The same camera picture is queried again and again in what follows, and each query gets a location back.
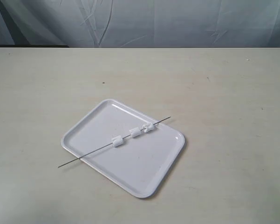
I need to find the white marshmallow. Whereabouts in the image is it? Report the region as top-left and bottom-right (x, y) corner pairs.
(111, 135), (124, 147)
(142, 123), (155, 133)
(130, 127), (142, 138)

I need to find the thin metal skewer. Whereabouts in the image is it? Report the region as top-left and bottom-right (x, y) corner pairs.
(57, 116), (171, 168)

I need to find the white rectangular plastic tray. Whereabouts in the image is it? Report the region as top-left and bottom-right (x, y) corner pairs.
(61, 99), (185, 198)

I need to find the wrinkled blue-grey backdrop cloth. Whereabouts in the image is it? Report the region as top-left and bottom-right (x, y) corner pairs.
(0, 0), (280, 48)

